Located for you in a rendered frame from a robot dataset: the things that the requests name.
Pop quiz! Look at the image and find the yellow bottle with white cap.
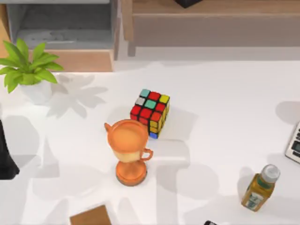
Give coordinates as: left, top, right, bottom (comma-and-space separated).
241, 164, 281, 213

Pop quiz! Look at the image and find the orange trophy cup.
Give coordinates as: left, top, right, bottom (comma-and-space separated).
104, 119, 154, 187

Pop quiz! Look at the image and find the green plant in white pot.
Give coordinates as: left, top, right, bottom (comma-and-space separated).
0, 37, 64, 105

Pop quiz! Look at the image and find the black object on shelf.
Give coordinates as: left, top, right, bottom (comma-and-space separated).
174, 0, 203, 9

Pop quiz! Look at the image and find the grey pierced drawer inside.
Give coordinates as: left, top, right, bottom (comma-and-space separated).
6, 0, 118, 50

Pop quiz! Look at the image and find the wooden open shelf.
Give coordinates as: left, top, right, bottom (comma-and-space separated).
121, 0, 300, 57

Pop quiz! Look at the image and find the pale wooden drawer front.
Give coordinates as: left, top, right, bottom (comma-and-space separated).
28, 48, 113, 72

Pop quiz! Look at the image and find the brown wooden board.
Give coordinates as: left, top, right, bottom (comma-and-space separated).
69, 204, 113, 225

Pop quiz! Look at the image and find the grey calculator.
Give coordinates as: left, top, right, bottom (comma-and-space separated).
285, 121, 300, 164

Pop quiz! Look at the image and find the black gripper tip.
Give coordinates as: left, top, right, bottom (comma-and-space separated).
0, 119, 20, 180

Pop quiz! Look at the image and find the multicoloured puzzle cube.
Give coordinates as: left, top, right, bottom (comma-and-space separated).
130, 89, 171, 140

